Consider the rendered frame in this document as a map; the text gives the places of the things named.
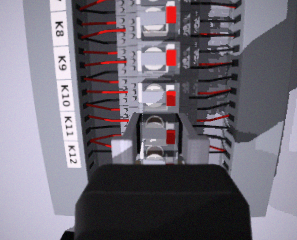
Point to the grey mounting plate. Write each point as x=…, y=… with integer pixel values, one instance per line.
x=207, y=12

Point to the black rectangular tray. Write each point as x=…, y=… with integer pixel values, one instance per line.
x=67, y=235

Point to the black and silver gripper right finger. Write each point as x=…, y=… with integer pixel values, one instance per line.
x=193, y=147

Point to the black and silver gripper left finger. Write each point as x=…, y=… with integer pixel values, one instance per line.
x=126, y=147

